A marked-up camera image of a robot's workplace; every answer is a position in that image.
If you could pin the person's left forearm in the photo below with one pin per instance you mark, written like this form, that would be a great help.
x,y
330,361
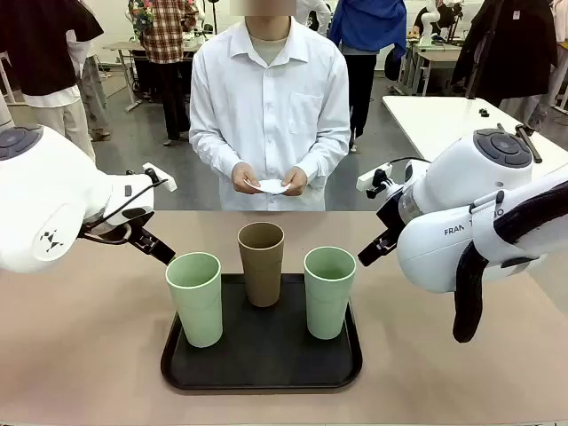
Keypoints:
x,y
330,153

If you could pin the small white robot arm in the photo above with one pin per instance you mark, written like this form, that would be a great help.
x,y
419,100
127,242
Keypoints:
x,y
428,24

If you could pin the black rod with crosspiece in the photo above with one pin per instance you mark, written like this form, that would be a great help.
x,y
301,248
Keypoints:
x,y
530,144

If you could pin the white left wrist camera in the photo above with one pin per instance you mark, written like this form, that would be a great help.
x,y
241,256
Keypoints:
x,y
171,185

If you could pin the black plastic serving tray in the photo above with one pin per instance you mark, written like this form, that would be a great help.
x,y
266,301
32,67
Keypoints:
x,y
266,359

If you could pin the white side table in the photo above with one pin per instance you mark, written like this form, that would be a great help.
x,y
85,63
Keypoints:
x,y
435,120

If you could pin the black hanging coat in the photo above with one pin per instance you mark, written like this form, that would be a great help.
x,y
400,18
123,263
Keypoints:
x,y
510,53

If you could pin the grey workshop desk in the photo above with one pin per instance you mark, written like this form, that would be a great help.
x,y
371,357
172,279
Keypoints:
x,y
437,57
122,45

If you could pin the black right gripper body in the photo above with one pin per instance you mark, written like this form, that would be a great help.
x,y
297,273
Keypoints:
x,y
391,215

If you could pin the person in blue jacket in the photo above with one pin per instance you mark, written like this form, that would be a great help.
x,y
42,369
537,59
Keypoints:
x,y
368,22

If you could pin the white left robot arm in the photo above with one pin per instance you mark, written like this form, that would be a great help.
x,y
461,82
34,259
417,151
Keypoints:
x,y
44,186

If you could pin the sage green tall cup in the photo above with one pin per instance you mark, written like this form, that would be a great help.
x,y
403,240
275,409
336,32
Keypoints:
x,y
328,306

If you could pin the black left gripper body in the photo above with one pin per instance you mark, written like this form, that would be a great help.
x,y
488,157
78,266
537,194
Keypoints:
x,y
139,226

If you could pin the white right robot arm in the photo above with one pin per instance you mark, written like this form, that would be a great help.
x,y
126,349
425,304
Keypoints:
x,y
444,253

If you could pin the black bag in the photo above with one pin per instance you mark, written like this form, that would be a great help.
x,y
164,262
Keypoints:
x,y
392,64

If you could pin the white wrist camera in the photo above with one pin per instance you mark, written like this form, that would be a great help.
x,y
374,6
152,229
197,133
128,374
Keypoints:
x,y
171,185
368,177

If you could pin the person's right hand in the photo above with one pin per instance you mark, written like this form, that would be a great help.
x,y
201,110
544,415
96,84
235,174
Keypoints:
x,y
245,177

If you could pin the small black clamp piece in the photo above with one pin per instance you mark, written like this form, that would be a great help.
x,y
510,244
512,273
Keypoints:
x,y
483,112

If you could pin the white cylindrical air purifier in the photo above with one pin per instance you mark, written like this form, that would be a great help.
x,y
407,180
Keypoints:
x,y
3,113

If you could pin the person's right forearm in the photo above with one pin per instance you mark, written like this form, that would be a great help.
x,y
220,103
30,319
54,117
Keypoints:
x,y
208,155

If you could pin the white scalloped paper coaster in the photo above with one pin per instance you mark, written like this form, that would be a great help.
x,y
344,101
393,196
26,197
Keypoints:
x,y
273,187

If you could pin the person in plaid shirt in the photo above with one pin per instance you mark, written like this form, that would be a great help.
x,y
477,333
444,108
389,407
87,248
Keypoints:
x,y
166,31

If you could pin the person in grey trousers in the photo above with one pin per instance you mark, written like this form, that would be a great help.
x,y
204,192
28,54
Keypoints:
x,y
95,97

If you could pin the brown tall cup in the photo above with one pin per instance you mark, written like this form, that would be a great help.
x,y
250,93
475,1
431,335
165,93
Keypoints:
x,y
262,275

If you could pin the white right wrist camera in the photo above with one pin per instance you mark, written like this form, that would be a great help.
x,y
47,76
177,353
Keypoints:
x,y
368,177

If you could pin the pale mint tall cup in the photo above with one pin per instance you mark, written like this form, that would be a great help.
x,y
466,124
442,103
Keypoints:
x,y
199,306

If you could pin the person's left hand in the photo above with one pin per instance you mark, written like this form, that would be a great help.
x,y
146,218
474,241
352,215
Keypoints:
x,y
298,179

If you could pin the person in black top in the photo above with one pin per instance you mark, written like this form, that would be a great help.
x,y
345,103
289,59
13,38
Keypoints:
x,y
40,44

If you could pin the person in white shirt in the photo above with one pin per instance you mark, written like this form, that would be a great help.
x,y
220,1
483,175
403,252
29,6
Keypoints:
x,y
266,111

